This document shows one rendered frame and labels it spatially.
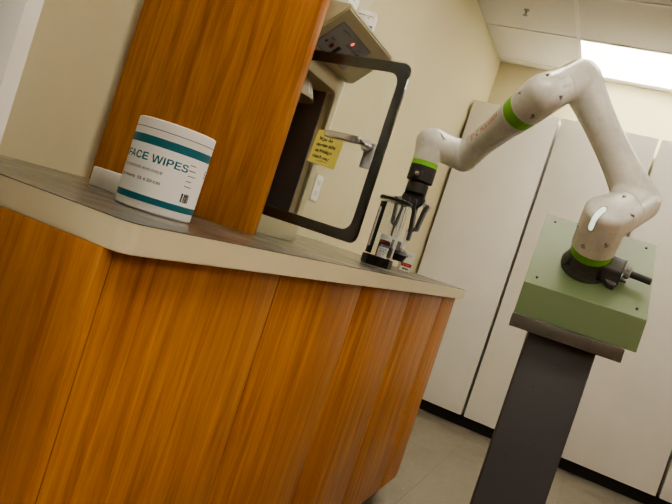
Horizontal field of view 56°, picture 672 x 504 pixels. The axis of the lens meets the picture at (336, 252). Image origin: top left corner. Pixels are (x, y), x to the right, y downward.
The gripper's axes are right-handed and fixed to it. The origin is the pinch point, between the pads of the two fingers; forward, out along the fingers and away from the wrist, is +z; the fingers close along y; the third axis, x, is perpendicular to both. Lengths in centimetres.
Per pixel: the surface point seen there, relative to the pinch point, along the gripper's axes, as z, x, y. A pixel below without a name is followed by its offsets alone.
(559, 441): 43, -8, 69
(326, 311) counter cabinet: 23, -77, 13
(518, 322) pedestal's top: 13, -16, 48
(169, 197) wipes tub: 8, -128, 2
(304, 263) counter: 12, -102, 16
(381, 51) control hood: -44, -57, -3
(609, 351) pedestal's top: 13, -13, 73
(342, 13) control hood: -43, -82, -4
